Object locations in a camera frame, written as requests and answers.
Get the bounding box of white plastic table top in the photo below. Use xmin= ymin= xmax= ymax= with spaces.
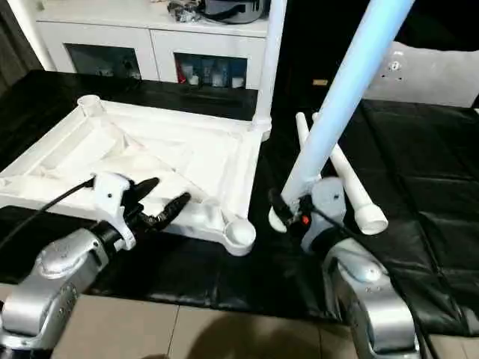
xmin=0 ymin=94 xmax=273 ymax=258

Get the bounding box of white plastic table leg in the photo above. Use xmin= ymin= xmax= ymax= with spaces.
xmin=311 ymin=111 xmax=390 ymax=237
xmin=295 ymin=111 xmax=312 ymax=145
xmin=253 ymin=0 xmax=288 ymax=142
xmin=267 ymin=0 xmax=417 ymax=233

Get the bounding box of black work mat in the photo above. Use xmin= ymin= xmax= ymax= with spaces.
xmin=0 ymin=69 xmax=479 ymax=337

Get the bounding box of white glass-door cabinet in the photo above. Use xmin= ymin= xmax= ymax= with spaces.
xmin=34 ymin=0 xmax=277 ymax=91

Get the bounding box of grey cushion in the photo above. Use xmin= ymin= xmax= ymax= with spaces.
xmin=365 ymin=40 xmax=479 ymax=108

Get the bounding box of grey pleated curtain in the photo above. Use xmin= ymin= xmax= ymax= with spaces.
xmin=0 ymin=0 xmax=45 ymax=99

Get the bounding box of grey round cooker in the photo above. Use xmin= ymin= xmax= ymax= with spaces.
xmin=201 ymin=0 xmax=273 ymax=26

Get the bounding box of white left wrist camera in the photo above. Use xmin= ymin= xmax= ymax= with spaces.
xmin=92 ymin=171 xmax=138 ymax=251

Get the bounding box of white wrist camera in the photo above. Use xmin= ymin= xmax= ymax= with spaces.
xmin=92 ymin=171 xmax=138 ymax=251
xmin=300 ymin=177 xmax=348 ymax=254

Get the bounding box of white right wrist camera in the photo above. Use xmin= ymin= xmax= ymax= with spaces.
xmin=300 ymin=177 xmax=348 ymax=254

